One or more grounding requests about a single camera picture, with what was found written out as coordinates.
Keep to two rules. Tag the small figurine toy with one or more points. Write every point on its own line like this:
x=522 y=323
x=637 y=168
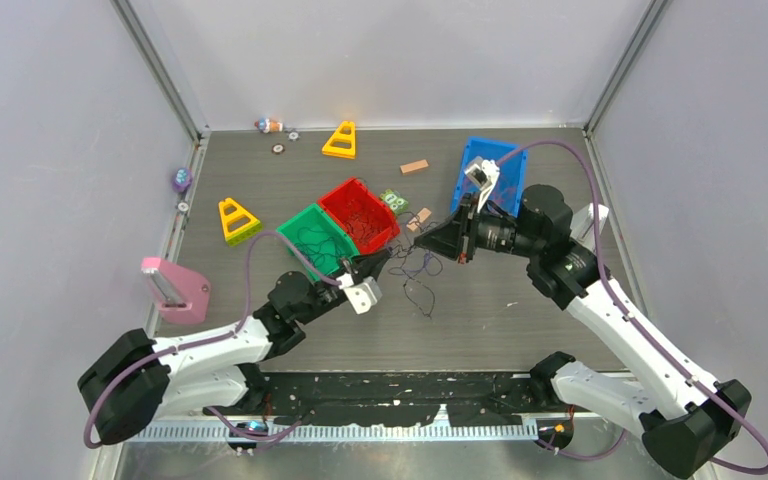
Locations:
x=268 y=125

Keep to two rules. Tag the wooden block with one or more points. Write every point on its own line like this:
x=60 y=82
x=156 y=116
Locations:
x=417 y=221
x=414 y=167

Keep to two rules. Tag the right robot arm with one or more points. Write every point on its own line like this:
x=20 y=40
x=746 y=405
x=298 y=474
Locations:
x=677 y=409

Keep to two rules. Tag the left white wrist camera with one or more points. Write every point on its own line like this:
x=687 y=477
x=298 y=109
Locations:
x=363 y=294

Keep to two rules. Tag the white tape dispenser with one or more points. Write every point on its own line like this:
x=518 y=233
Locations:
x=588 y=223

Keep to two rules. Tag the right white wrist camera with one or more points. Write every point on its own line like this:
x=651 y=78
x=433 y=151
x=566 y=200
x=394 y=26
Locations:
x=484 y=175

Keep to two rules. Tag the wooden block far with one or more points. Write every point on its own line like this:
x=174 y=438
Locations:
x=414 y=167

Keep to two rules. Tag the green small toy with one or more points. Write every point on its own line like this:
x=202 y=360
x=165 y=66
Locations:
x=395 y=201

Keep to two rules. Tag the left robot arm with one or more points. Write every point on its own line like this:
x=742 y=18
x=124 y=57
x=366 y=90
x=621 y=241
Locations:
x=139 y=379

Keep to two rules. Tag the purple round toy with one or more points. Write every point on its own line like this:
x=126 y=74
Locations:
x=182 y=180

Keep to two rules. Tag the wooden block near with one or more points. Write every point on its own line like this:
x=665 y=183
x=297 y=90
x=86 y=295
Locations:
x=417 y=221

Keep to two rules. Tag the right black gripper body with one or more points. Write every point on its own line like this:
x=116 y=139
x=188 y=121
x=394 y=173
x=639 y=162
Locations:
x=494 y=231

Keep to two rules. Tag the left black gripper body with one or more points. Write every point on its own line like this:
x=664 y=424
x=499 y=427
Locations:
x=328 y=296

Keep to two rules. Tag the pink tape dispenser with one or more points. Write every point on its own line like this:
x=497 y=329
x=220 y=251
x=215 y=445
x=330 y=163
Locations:
x=181 y=295

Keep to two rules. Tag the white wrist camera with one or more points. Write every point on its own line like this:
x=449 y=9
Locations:
x=363 y=294
x=484 y=175

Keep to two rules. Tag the green plastic bin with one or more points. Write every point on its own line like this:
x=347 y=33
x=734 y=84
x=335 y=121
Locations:
x=318 y=238

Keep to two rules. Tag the yellow triangle block far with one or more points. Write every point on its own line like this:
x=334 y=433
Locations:
x=342 y=143

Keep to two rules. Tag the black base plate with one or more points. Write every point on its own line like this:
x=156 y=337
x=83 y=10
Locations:
x=400 y=399

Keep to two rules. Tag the blue plastic bin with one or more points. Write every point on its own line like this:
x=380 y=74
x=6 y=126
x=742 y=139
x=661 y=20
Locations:
x=511 y=182

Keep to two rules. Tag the yellow triangle block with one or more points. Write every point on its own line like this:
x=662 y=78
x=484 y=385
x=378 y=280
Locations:
x=342 y=143
x=238 y=224

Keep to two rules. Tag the yellow triangle block near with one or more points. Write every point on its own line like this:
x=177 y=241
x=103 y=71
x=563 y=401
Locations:
x=238 y=224

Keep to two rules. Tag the red plastic bin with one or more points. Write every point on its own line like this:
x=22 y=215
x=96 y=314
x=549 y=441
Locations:
x=361 y=214

